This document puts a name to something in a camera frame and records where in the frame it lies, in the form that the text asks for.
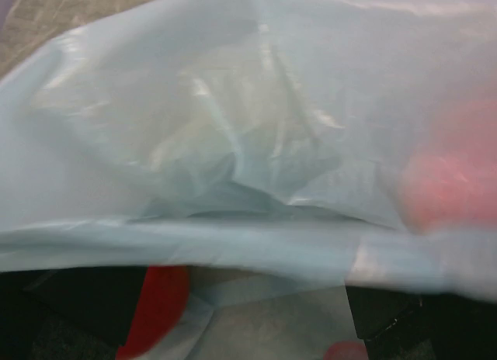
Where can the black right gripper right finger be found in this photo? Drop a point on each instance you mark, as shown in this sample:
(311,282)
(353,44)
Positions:
(396,325)

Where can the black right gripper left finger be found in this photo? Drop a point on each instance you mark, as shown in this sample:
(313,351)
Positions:
(76,313)

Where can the red fruit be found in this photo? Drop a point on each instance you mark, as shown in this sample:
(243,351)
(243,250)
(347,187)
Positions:
(164,296)

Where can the light blue printed plastic bag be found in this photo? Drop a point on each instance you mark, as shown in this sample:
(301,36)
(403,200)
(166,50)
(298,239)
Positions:
(280,150)

